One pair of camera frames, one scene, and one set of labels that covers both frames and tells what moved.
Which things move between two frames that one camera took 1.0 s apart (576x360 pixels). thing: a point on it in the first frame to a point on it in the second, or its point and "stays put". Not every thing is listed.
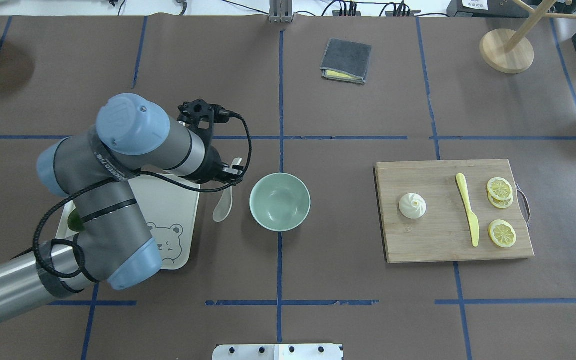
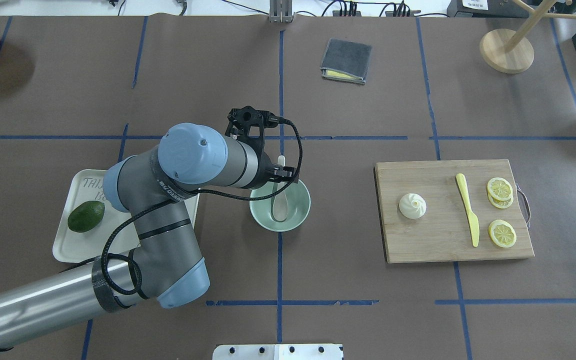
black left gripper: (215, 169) to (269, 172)
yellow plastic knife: (473, 220) stays put
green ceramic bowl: (280, 202) stays put
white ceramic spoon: (224, 205) to (280, 200)
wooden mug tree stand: (509, 52) stays put
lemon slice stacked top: (500, 188) stays put
